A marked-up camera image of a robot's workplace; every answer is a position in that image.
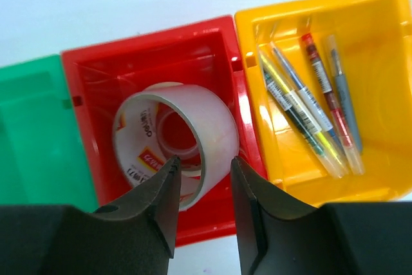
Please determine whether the red ink pen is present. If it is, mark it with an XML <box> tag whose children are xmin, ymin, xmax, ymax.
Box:
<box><xmin>301</xmin><ymin>32</ymin><xmax>365</xmax><ymax>175</ymax></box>

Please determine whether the green plastic bin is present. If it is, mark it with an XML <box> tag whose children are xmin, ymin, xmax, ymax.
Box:
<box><xmin>1</xmin><ymin>55</ymin><xmax>98</xmax><ymax>211</ymax></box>

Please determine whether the wide clear tape roll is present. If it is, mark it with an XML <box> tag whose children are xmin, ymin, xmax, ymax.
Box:
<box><xmin>112</xmin><ymin>83</ymin><xmax>239</xmax><ymax>211</ymax></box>

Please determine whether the red plastic bin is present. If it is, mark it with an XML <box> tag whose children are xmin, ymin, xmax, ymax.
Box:
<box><xmin>60</xmin><ymin>14</ymin><xmax>270</xmax><ymax>247</ymax></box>

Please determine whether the green ink pen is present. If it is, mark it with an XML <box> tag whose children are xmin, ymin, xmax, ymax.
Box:
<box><xmin>263</xmin><ymin>69</ymin><xmax>326</xmax><ymax>157</ymax></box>

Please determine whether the grey pen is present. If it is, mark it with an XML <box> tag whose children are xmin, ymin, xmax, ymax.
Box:
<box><xmin>326</xmin><ymin>35</ymin><xmax>363</xmax><ymax>153</ymax></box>

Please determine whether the blue ink pen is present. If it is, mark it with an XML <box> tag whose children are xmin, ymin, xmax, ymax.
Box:
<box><xmin>270</xmin><ymin>42</ymin><xmax>344</xmax><ymax>153</ymax></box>

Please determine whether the small clear tape roll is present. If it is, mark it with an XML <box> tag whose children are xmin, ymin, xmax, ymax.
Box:
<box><xmin>156</xmin><ymin>106</ymin><xmax>199</xmax><ymax>160</ymax></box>

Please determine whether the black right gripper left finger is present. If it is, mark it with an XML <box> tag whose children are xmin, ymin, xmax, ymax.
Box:
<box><xmin>1</xmin><ymin>156</ymin><xmax>182</xmax><ymax>274</ymax></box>

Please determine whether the cream masking tape roll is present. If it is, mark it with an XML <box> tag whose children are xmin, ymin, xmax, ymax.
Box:
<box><xmin>144</xmin><ymin>82</ymin><xmax>239</xmax><ymax>209</ymax></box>

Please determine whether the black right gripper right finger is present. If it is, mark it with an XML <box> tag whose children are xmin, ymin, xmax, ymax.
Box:
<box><xmin>230</xmin><ymin>157</ymin><xmax>411</xmax><ymax>274</ymax></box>

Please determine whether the yellow highlighter pen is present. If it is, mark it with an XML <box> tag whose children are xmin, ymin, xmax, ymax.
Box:
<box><xmin>257</xmin><ymin>49</ymin><xmax>346</xmax><ymax>178</ymax></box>

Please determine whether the yellow plastic bin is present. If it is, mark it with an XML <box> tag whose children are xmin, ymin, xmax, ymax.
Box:
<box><xmin>234</xmin><ymin>0</ymin><xmax>411</xmax><ymax>206</ymax></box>

